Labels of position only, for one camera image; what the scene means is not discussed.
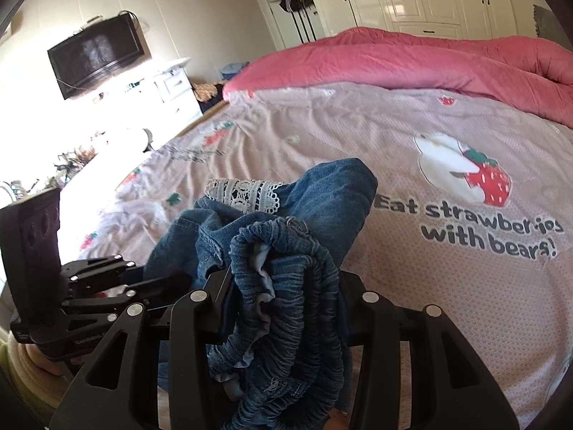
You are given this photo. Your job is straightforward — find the blue denim pants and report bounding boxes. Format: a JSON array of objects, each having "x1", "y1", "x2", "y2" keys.
[{"x1": 143, "y1": 158, "x2": 379, "y2": 430}]

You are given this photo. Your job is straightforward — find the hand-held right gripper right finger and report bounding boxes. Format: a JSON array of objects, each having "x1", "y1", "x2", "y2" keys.
[{"x1": 338, "y1": 271, "x2": 522, "y2": 430}]

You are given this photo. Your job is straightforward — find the white chair back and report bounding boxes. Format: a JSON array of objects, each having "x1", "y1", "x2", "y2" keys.
[{"x1": 0, "y1": 180, "x2": 28, "y2": 207}]

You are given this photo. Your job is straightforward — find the white dresser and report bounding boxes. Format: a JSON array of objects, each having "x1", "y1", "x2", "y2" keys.
[{"x1": 153, "y1": 57, "x2": 203, "y2": 123}]

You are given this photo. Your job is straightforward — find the black wall television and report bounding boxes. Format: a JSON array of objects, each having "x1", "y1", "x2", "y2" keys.
[{"x1": 47, "y1": 13, "x2": 145, "y2": 101}]

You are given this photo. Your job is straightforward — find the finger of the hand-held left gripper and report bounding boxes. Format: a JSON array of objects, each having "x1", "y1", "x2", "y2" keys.
[
  {"x1": 66, "y1": 254, "x2": 145, "y2": 297},
  {"x1": 62, "y1": 277, "x2": 192, "y2": 320}
]

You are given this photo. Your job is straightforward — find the strawberry printed bed sheet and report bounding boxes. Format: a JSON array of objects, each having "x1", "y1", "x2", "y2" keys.
[{"x1": 58, "y1": 83, "x2": 573, "y2": 430}]

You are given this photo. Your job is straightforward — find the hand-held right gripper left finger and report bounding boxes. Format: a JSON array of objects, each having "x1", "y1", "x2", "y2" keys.
[{"x1": 48, "y1": 269, "x2": 238, "y2": 430}]

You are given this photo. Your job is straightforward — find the brown plush cushion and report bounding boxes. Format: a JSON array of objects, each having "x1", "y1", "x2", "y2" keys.
[{"x1": 192, "y1": 82, "x2": 225, "y2": 103}]

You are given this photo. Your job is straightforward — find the grey cushion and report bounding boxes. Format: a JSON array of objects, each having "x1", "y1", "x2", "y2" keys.
[{"x1": 533, "y1": 4, "x2": 557, "y2": 37}]

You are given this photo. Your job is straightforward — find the pink quilt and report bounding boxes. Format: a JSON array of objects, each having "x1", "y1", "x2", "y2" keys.
[{"x1": 222, "y1": 27, "x2": 573, "y2": 132}]

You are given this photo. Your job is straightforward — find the person's left forearm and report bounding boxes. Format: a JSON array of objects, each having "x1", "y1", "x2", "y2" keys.
[{"x1": 0, "y1": 340, "x2": 83, "y2": 415}]

